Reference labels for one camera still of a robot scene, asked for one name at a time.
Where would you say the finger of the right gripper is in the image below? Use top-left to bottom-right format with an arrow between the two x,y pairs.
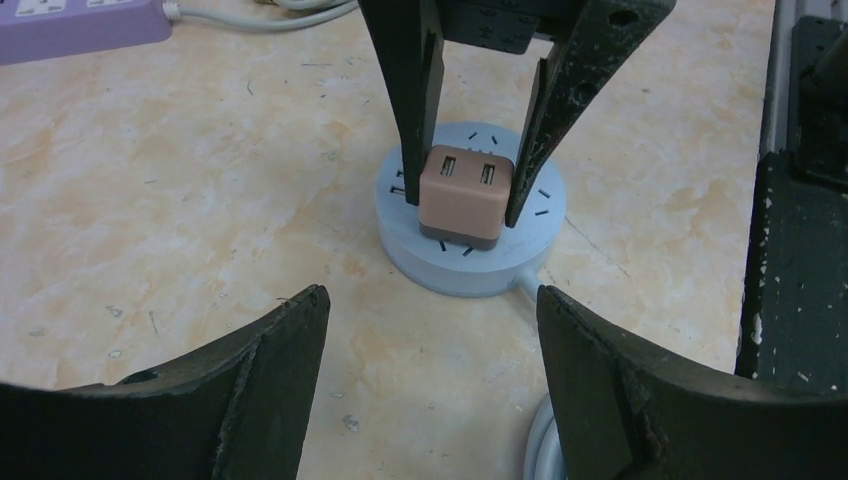
359,0 -> 444,206
505,0 -> 676,228

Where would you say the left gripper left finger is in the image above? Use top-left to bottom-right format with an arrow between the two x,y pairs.
1,285 -> 330,479

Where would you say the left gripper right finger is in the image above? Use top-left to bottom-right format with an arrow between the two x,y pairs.
536,285 -> 847,479

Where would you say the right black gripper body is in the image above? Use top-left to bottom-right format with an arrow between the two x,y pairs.
437,0 -> 586,54

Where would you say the brown plug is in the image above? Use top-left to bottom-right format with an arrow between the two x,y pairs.
418,145 -> 514,251

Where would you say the blue round socket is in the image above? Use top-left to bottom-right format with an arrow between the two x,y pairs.
375,121 -> 566,297

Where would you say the purple power strip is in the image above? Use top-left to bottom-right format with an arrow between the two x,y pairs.
1,0 -> 172,66

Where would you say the grey coiled cable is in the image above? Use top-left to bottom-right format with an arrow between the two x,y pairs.
162,0 -> 362,33

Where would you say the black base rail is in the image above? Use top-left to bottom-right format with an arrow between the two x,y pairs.
735,1 -> 847,395

